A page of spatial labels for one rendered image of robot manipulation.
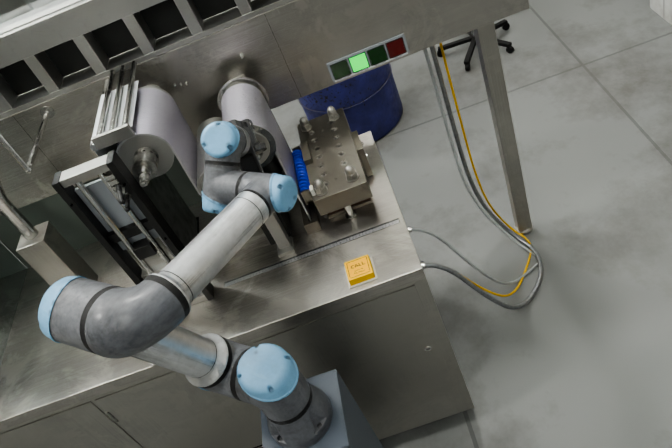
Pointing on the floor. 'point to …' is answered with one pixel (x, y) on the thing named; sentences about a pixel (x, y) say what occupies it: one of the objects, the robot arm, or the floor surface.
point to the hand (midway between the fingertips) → (255, 153)
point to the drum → (361, 102)
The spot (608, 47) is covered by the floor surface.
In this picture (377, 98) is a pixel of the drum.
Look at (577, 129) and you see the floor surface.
